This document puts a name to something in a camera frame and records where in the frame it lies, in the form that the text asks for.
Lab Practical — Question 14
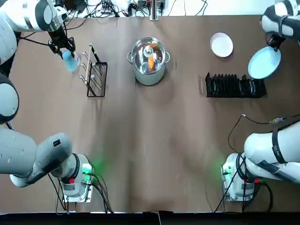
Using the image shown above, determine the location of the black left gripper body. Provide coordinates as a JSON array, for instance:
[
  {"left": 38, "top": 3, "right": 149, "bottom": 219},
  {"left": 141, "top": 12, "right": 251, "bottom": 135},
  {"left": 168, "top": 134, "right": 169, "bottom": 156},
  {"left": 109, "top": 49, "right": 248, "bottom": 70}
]
[{"left": 48, "top": 25, "right": 71, "bottom": 49}]

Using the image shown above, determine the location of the aluminium profile post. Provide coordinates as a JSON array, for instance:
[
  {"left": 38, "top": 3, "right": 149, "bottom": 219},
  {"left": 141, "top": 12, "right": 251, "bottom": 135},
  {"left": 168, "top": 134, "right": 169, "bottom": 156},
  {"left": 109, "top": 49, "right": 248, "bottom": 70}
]
[{"left": 150, "top": 0, "right": 160, "bottom": 21}]

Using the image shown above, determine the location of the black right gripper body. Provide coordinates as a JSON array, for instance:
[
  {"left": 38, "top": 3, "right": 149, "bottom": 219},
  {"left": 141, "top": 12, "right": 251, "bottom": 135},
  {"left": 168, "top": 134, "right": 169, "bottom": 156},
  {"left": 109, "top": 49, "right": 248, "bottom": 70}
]
[{"left": 267, "top": 32, "right": 285, "bottom": 51}]

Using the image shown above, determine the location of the white plate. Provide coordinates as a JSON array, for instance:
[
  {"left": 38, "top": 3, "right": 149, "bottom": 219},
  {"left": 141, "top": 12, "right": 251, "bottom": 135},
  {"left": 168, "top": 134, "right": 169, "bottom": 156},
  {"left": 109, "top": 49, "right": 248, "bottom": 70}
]
[{"left": 210, "top": 32, "right": 234, "bottom": 58}]

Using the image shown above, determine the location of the orange carrot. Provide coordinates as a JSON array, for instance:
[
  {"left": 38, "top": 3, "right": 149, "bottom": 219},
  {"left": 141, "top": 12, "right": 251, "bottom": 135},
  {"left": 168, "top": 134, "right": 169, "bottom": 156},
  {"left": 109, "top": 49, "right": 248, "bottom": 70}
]
[{"left": 147, "top": 53, "right": 157, "bottom": 71}]

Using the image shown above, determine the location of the light blue cup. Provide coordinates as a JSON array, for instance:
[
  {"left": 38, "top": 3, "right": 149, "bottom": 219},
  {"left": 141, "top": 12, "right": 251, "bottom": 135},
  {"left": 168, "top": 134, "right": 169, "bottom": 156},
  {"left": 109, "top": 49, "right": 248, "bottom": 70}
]
[{"left": 61, "top": 49, "right": 78, "bottom": 72}]

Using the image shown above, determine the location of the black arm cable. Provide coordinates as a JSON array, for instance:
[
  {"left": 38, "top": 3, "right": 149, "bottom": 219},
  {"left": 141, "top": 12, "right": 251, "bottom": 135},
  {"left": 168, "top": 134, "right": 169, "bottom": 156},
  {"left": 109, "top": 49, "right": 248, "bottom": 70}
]
[{"left": 227, "top": 114, "right": 300, "bottom": 155}]

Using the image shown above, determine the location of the black drying rack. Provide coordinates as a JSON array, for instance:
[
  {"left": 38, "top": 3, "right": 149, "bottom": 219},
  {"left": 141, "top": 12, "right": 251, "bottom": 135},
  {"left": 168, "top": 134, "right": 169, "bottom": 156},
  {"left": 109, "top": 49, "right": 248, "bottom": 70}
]
[{"left": 205, "top": 72, "right": 267, "bottom": 98}]

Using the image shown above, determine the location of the steel cooking pot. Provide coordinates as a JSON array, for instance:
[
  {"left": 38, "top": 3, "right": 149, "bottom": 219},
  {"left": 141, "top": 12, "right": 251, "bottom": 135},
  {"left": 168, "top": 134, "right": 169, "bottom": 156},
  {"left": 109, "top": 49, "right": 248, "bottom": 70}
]
[{"left": 127, "top": 37, "right": 171, "bottom": 86}]

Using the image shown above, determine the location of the light blue plate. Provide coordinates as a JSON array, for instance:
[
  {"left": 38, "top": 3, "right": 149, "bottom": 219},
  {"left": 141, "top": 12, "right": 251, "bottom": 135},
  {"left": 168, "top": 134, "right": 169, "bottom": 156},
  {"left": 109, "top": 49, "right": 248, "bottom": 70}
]
[{"left": 247, "top": 45, "right": 281, "bottom": 80}]

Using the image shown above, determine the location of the black power brick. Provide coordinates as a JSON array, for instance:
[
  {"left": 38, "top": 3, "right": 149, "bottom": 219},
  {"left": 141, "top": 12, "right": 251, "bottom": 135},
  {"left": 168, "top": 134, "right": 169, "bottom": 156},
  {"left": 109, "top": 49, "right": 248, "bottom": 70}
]
[{"left": 63, "top": 0, "right": 88, "bottom": 14}]

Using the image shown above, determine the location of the grey hub with red plugs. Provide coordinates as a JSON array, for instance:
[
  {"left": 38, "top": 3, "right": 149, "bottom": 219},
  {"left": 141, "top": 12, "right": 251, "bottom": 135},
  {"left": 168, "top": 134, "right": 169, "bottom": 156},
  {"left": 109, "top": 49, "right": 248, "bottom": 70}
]
[{"left": 100, "top": 2, "right": 118, "bottom": 14}]

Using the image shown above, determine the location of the glass pot lid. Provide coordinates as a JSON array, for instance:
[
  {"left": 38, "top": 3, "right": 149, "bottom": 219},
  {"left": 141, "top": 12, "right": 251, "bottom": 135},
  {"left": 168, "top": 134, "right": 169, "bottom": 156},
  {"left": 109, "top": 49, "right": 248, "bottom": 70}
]
[{"left": 131, "top": 37, "right": 167, "bottom": 74}]

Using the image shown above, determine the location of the black base cable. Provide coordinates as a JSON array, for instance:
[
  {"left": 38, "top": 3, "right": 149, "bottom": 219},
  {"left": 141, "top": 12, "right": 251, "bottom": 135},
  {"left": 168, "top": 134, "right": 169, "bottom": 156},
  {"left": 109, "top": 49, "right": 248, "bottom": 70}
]
[
  {"left": 90, "top": 172, "right": 114, "bottom": 214},
  {"left": 213, "top": 172, "right": 235, "bottom": 213},
  {"left": 54, "top": 174, "right": 71, "bottom": 216},
  {"left": 241, "top": 179, "right": 274, "bottom": 213}
]

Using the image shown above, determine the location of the black wire cup holder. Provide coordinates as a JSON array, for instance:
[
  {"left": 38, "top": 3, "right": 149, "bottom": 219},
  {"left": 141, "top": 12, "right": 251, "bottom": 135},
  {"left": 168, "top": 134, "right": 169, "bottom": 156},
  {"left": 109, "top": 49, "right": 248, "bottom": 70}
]
[{"left": 78, "top": 43, "right": 108, "bottom": 98}]

